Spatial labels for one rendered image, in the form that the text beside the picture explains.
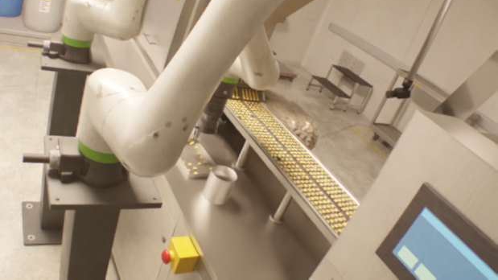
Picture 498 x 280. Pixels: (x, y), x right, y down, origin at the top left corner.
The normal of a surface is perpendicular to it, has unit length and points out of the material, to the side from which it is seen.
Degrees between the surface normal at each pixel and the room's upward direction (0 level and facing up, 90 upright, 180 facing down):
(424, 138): 90
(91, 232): 90
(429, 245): 90
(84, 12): 87
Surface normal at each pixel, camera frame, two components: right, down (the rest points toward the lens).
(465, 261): -0.82, -0.07
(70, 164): 0.50, 0.39
